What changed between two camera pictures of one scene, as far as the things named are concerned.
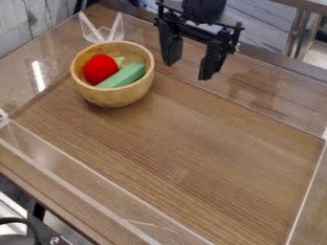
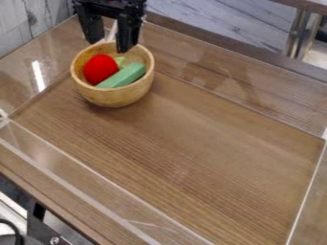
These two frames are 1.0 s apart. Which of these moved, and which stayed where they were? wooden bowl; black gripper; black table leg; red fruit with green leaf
Moved: black gripper
Stayed: black table leg; wooden bowl; red fruit with green leaf
